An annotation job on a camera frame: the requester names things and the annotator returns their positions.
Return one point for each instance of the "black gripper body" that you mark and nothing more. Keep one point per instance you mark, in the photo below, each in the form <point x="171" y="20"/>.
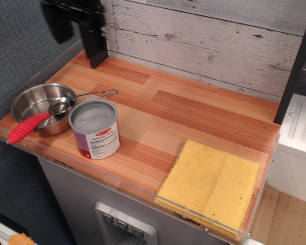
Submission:
<point x="72" y="8"/>

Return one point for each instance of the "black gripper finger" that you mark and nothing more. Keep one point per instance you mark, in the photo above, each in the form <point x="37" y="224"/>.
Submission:
<point x="60" y="26"/>
<point x="92" y="35"/>

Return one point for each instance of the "yellow cloth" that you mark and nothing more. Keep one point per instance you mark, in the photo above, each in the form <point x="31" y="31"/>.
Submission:
<point x="210" y="186"/>

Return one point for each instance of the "toy tin can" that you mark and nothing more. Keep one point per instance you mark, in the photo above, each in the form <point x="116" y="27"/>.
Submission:
<point x="94" y="123"/>

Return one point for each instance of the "grey toy fridge cabinet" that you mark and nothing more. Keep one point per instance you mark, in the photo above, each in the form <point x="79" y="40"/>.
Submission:
<point x="77" y="195"/>

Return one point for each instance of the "silver dispenser panel with buttons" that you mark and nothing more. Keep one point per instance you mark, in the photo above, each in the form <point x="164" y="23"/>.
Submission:
<point x="118" y="227"/>

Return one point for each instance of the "black and white base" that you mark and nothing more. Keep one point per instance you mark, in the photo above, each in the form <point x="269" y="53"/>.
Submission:
<point x="8" y="227"/>

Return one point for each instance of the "orange object bottom left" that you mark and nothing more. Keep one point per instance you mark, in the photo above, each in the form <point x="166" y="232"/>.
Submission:
<point x="20" y="239"/>

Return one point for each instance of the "white appliance at right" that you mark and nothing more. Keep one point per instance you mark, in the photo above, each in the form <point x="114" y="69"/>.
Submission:
<point x="287" y="170"/>

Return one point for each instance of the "spoon with red handle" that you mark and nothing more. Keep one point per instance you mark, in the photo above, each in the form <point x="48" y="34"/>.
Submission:
<point x="23" y="129"/>

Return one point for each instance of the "steel pot with wire handle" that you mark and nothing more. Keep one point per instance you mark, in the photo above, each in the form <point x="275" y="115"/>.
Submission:
<point x="38" y="98"/>

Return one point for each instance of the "dark right post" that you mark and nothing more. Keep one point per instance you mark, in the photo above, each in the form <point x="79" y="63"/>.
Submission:
<point x="292" y="82"/>

